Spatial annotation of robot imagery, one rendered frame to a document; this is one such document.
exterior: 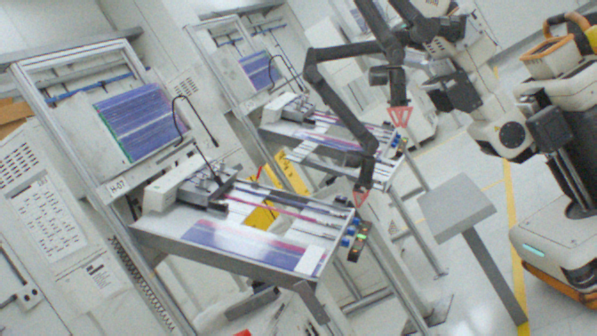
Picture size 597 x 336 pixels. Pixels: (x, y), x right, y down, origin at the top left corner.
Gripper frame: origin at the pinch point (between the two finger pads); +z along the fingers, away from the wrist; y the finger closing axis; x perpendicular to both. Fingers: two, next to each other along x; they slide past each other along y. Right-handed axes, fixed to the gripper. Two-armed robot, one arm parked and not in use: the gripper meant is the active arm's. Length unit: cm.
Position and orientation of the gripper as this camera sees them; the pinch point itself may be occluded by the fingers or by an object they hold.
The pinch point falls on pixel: (360, 202)
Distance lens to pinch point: 271.3
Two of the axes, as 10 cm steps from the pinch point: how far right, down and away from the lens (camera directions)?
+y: -2.8, 2.9, -9.2
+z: -1.6, 9.3, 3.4
